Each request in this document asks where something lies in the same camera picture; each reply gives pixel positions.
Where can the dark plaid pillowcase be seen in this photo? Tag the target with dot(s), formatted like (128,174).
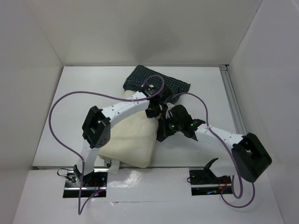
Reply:
(157,86)

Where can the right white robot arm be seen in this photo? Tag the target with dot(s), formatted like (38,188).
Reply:
(249,155)

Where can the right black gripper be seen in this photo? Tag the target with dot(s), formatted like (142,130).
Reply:
(163,132)

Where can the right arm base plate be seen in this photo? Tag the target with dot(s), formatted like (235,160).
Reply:
(201,185)

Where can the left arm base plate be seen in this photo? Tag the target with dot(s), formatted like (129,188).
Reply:
(97,186)

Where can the aluminium rail right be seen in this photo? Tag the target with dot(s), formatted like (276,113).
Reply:
(232,100)

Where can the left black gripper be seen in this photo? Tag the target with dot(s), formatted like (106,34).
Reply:
(151,114)

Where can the white pillow care label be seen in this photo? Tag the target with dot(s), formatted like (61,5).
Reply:
(112,165)

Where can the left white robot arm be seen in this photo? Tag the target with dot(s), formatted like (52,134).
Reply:
(99,122)

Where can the cream pillow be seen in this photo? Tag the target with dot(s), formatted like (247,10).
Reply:
(132,141)

